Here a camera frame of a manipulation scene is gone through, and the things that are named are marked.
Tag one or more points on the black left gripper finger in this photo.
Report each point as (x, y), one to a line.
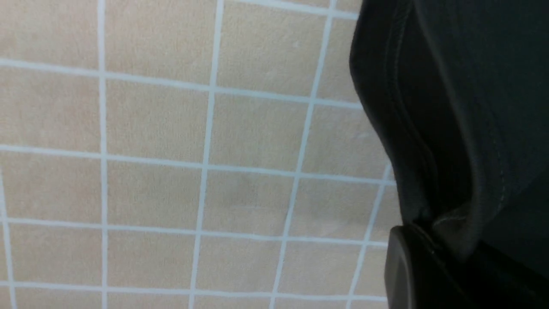
(421, 274)

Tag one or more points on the beige checkered tablecloth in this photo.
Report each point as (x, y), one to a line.
(188, 154)

